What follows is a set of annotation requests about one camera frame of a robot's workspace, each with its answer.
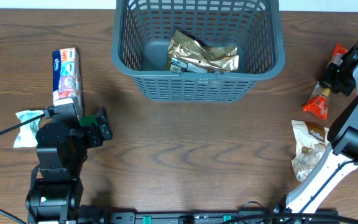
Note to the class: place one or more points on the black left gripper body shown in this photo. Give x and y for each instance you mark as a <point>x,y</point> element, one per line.
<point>92,137</point>

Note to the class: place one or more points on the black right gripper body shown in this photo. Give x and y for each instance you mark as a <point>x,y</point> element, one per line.
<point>334,82</point>

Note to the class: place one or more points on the red spaghetti packet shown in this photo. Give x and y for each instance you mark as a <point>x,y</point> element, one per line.
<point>318,102</point>

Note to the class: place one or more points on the colourful tissue multipack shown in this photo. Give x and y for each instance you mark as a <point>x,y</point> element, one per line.
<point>67,85</point>

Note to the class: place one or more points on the beige snack pouch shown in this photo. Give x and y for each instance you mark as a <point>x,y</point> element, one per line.
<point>311,143</point>

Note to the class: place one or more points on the gold foil bag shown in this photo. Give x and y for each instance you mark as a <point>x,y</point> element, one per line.
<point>188,55</point>

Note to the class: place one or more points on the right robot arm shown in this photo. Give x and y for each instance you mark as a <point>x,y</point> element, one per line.
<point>341,157</point>

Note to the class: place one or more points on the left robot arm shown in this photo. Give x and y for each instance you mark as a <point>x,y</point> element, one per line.
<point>62,148</point>

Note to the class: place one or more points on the green lid jar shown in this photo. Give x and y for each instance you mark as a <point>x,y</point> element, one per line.
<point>88,121</point>

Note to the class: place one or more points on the white green tissue packet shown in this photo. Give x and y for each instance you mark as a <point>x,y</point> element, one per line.
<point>27,133</point>

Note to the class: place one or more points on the grey plastic basket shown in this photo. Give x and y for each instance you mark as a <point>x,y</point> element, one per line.
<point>143,29</point>

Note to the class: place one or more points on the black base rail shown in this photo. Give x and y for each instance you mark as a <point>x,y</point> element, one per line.
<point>165,218</point>

